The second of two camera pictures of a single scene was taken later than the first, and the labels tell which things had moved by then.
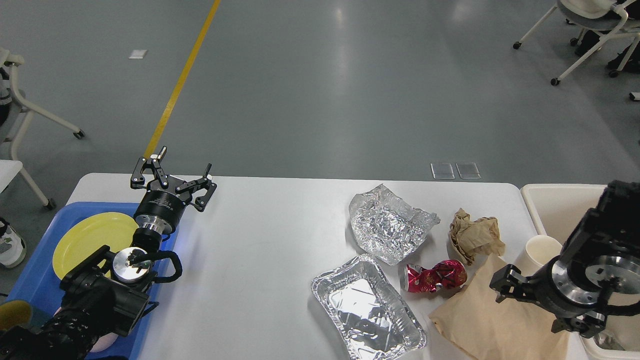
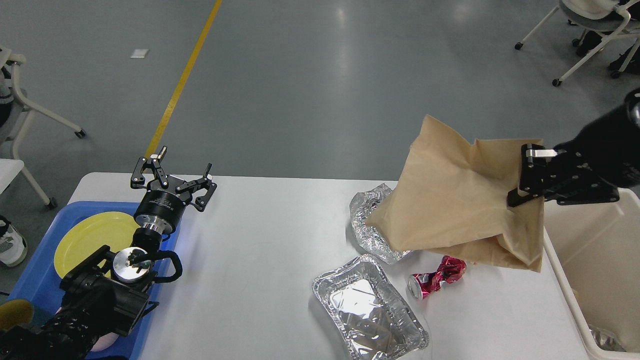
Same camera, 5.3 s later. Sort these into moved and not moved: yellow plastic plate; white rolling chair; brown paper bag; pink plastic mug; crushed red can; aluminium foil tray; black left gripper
Moved: brown paper bag; crushed red can
Not moved: pink plastic mug; white rolling chair; yellow plastic plate; black left gripper; aluminium foil tray
